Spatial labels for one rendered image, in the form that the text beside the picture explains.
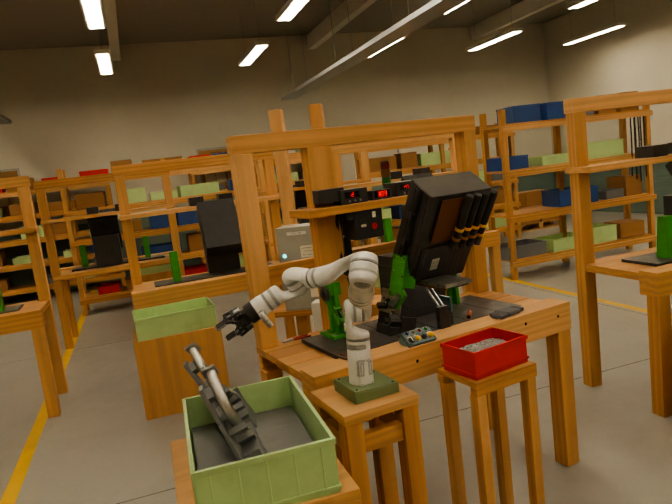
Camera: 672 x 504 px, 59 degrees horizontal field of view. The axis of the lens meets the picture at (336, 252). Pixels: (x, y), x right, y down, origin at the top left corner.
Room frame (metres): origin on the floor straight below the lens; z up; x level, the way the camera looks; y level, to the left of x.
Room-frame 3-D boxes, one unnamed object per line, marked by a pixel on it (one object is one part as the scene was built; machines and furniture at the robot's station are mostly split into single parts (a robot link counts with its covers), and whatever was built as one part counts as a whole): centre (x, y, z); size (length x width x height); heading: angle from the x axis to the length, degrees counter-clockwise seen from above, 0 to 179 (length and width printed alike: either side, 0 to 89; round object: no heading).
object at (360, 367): (2.25, -0.04, 0.98); 0.09 x 0.09 x 0.17; 30
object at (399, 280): (2.91, -0.32, 1.17); 0.13 x 0.12 x 0.20; 117
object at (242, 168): (3.26, -0.22, 1.36); 1.49 x 0.09 x 0.97; 117
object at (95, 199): (9.48, 2.53, 1.12); 3.01 x 0.54 x 2.24; 108
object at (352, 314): (2.25, -0.05, 1.14); 0.09 x 0.09 x 0.17; 1
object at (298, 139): (3.26, -0.22, 1.89); 1.50 x 0.09 x 0.09; 117
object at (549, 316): (2.75, -0.48, 0.82); 1.50 x 0.14 x 0.15; 117
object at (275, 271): (3.33, -0.19, 1.23); 1.30 x 0.05 x 0.09; 117
